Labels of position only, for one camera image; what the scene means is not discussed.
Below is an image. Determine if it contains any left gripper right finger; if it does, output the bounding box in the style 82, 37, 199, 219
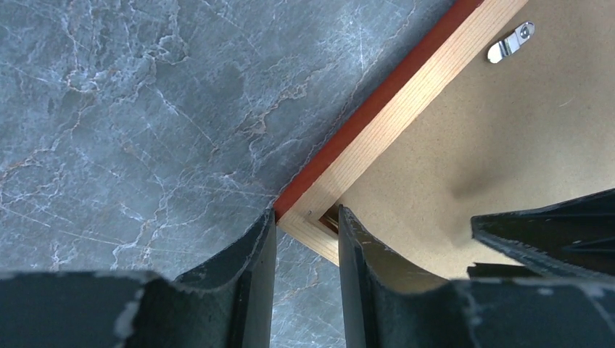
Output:
339, 207, 614, 347

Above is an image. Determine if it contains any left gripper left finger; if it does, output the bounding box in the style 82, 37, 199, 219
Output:
1, 210, 276, 347

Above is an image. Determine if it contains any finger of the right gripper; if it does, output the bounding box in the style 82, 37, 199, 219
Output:
471, 189, 614, 281

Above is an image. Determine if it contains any brown cardboard backing board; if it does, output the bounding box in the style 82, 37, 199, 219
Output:
339, 1, 614, 278

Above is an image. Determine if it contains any wooden picture frame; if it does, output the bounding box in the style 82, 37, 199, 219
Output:
273, 0, 526, 264

